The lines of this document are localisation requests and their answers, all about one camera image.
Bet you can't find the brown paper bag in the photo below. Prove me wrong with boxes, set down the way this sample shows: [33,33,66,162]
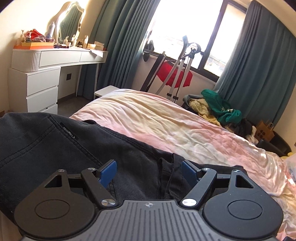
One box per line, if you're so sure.
[255,120,274,142]

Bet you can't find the yellow knitted garment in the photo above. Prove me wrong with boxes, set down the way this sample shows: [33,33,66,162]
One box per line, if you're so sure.
[189,98,221,127]

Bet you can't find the pink bed sheet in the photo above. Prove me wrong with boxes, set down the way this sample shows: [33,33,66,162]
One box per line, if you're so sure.
[72,89,295,240]

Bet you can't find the teal curtain left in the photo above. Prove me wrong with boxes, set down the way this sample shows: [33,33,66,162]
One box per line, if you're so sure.
[78,1,159,100]

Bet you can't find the white dressing table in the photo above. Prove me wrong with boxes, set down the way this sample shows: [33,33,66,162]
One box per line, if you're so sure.
[8,47,108,114]

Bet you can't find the red cloth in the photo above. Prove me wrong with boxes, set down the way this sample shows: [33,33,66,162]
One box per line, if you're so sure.
[157,61,193,88]

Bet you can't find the teal curtain right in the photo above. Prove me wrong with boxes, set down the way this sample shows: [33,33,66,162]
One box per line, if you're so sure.
[214,1,295,125]

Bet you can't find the white stool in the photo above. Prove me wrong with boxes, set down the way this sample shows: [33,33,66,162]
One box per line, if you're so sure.
[94,85,119,99]

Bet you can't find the vanity mirror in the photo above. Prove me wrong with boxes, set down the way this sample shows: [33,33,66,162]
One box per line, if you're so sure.
[46,1,86,46]

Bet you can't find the teal curtain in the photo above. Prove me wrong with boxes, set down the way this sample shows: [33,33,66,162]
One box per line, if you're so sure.
[78,1,159,100]
[214,1,295,125]

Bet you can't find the black garment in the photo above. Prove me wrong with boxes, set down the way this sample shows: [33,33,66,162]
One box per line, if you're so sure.
[0,112,248,220]

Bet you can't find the white spray bottle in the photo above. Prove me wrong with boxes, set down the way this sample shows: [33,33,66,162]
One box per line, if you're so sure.
[46,22,55,39]

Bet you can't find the green garment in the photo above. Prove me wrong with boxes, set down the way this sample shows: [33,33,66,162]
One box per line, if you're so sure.
[201,89,242,125]

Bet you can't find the orange box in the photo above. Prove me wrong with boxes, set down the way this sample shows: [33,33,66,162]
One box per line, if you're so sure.
[14,42,54,50]

